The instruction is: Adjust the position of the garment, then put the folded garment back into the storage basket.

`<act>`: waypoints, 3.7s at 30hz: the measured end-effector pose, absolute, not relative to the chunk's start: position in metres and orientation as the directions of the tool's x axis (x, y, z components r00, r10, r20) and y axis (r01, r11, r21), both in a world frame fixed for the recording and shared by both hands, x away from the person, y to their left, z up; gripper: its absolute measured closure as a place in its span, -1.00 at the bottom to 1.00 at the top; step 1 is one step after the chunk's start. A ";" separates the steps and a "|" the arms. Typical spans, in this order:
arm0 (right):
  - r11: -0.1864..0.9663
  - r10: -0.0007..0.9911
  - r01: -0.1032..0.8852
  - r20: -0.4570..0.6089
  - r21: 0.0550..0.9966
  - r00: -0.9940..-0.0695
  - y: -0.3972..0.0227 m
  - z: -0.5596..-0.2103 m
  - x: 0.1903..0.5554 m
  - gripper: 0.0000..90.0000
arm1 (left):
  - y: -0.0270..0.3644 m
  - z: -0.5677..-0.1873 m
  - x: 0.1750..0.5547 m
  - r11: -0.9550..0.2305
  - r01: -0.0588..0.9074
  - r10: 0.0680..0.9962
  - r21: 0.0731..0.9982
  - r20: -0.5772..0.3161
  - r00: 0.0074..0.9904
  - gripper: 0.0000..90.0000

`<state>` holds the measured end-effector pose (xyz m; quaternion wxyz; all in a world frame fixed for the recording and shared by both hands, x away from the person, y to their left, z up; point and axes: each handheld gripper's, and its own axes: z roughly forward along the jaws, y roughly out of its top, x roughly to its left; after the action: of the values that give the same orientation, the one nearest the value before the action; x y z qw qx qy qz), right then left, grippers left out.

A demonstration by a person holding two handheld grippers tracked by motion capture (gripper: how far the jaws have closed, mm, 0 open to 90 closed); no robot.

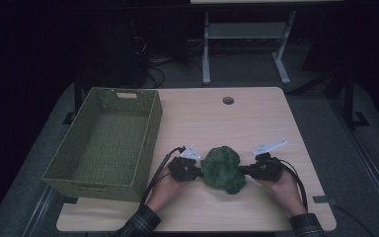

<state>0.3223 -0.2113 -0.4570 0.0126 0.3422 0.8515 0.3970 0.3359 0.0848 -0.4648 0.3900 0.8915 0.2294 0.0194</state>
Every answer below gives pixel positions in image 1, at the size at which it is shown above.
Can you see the grey tape strip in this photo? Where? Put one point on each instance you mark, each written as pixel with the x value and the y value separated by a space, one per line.
pixel 324 199

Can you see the white metal stand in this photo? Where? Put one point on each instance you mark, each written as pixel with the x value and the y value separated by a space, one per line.
pixel 243 30

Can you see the black stand post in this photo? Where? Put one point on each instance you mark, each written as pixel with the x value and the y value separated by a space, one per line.
pixel 78 98
pixel 349 105

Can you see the metal floor rail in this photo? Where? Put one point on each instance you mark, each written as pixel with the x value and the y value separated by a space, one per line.
pixel 41 210
pixel 368 164

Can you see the green fleece garment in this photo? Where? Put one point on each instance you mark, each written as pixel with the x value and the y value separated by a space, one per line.
pixel 223 171

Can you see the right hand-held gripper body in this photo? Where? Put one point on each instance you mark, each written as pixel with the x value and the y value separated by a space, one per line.
pixel 266 169

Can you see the green woven basket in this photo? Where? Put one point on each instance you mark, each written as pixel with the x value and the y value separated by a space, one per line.
pixel 98 144

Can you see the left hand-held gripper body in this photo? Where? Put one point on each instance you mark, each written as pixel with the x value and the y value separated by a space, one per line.
pixel 181 169

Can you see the person's right hand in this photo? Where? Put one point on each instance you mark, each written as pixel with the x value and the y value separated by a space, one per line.
pixel 286 192

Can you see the person's left hand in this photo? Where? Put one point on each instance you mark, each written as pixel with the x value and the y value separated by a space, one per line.
pixel 166 191

